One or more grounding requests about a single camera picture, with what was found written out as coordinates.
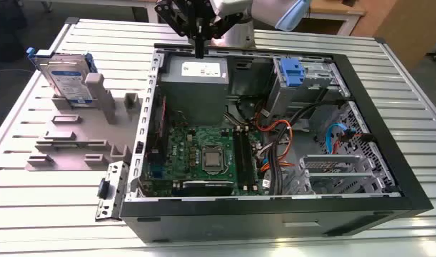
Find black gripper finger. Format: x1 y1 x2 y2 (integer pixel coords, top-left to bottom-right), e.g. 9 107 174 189
200 14 248 59
153 0 201 59

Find hard disk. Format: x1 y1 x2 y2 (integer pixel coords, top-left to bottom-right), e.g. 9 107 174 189
25 47 97 110

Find blue data wire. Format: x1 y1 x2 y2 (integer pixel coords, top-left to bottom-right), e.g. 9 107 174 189
325 122 360 156

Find red black power wire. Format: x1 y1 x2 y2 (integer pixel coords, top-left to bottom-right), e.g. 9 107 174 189
340 130 374 145

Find grey metal disk bay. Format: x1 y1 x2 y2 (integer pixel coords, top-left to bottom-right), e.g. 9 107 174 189
298 154 386 195

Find blue drive latch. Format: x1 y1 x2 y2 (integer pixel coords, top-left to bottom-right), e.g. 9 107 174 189
280 57 306 88

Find grey power supply unit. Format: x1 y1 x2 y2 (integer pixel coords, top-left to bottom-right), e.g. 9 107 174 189
156 56 229 128

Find grey metal drive cage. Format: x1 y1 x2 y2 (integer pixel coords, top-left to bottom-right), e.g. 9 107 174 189
265 56 349 118

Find wooden desk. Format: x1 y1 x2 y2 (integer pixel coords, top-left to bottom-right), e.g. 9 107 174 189
296 0 368 37

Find green motherboard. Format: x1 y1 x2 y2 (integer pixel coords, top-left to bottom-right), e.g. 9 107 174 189
142 125 272 198

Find black CPU socket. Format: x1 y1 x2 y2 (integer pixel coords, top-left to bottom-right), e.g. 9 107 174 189
200 144 228 176

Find black office chair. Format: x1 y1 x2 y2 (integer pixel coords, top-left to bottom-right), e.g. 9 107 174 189
0 0 28 64

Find grey parts rack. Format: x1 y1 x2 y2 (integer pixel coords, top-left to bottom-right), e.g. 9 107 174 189
25 73 146 172

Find black RAM slot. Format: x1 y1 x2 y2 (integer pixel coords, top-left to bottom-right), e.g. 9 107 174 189
241 126 258 191
232 126 249 192

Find silver CPU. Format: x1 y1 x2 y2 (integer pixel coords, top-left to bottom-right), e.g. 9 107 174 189
204 150 224 169

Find black graphics card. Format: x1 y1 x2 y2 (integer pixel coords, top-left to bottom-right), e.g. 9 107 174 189
170 179 236 198

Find black PC case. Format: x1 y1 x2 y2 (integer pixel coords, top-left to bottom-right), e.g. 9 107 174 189
118 42 434 244

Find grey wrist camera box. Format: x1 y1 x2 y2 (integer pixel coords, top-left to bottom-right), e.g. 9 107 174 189
208 0 253 25

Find yellow black wires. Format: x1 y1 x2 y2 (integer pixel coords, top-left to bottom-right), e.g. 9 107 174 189
222 111 249 126

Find orange wire bundle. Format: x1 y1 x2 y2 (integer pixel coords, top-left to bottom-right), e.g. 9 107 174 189
254 119 297 175

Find blue floor cable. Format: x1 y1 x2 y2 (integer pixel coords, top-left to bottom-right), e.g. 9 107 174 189
0 68 38 79

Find black wire bundle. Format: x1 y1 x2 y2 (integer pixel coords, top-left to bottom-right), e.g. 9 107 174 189
266 99 349 195

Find silver expansion slot bracket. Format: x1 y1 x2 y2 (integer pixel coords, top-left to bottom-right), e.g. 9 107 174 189
94 161 129 222

